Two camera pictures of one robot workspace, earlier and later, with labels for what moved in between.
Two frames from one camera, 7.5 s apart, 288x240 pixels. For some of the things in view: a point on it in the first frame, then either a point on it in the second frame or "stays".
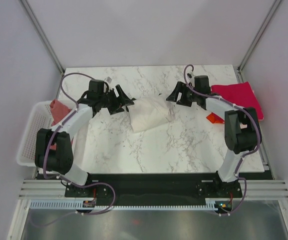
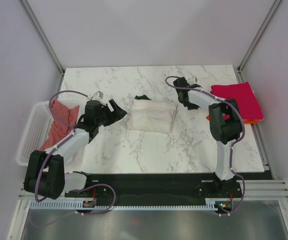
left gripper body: (110, 101) → (107, 116)
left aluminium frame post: (44, 37) stays
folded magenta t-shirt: (240, 94) stays
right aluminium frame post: (243, 60) stays
